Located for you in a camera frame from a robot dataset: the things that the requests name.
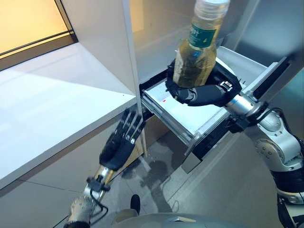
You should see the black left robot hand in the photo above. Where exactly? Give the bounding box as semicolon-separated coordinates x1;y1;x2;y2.
98;108;145;171

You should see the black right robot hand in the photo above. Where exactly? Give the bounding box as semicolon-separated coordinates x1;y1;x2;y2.
165;58;243;107

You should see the fridge drawer with white bin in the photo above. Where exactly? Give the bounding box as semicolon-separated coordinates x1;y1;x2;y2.
139;46;292;174

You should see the yellow tea bottle green label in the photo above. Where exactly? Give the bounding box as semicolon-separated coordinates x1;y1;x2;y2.
172;0;230;88

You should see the steel bottom fridge drawer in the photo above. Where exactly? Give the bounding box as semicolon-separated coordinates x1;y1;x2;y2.
143;114;190;174

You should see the stainless steel fridge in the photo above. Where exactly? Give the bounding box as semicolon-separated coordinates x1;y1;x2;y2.
122;0;304;174

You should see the white vertical side panel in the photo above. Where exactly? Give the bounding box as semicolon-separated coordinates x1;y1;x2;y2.
60;0;150;156

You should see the silver robot torso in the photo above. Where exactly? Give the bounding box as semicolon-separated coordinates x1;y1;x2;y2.
114;209;240;228

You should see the backlit yellow window panel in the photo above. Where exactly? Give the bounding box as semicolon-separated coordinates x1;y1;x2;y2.
0;0;79;60

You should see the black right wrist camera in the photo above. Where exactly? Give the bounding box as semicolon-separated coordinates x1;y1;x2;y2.
228;116;248;133

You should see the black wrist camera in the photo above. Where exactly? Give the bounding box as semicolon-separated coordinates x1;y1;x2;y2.
228;116;248;133
86;177;111;192

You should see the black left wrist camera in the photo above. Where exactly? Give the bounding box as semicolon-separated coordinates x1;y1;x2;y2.
86;177;111;192

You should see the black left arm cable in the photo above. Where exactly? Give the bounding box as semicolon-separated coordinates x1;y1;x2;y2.
92;191;109;217

